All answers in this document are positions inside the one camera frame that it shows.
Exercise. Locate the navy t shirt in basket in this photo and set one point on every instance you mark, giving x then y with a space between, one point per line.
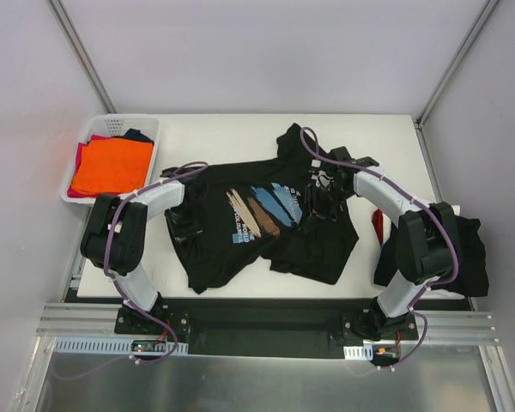
137 136

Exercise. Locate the white plastic laundry basket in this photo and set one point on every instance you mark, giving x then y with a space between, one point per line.
108 126

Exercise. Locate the white cable duct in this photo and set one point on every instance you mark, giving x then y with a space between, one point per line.
118 346
358 353

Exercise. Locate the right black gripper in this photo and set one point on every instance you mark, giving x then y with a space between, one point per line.
319 199

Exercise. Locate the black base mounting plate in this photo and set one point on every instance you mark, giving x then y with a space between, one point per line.
308 328

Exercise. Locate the black t shirt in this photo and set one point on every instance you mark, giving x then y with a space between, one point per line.
472 279
258 209

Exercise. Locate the aluminium corner post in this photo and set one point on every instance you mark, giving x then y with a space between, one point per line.
464 49
68 28

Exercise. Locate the left white cable duct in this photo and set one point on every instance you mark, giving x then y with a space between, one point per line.
118 346

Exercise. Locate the orange t shirt in basket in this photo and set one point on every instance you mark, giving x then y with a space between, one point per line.
138 159

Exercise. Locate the right white cable duct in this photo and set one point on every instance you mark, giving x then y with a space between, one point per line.
358 353

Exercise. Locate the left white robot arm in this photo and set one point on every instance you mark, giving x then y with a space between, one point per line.
114 239

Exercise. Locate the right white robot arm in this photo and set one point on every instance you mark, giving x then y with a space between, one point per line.
426 237

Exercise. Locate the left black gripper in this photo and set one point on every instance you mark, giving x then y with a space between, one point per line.
182 227

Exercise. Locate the right aluminium corner post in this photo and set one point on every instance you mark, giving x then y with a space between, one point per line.
464 49

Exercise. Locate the left aluminium corner post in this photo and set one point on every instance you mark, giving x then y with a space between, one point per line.
68 28

